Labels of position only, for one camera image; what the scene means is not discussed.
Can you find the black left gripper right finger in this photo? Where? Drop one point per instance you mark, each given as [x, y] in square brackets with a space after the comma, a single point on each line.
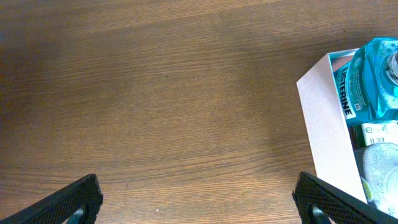
[320, 202]

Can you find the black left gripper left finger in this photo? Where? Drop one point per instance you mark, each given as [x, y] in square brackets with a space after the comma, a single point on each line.
[78, 202]

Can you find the clear gel bottle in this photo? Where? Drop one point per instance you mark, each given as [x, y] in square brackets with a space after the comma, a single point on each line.
[377, 166]

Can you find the green white soap packet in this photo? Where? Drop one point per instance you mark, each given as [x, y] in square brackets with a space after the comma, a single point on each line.
[374, 133]

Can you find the blue mouthwash bottle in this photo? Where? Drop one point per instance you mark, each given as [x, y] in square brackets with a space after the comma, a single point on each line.
[367, 84]

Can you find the pink open box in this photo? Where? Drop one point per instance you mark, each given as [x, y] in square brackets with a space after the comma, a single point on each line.
[330, 142]

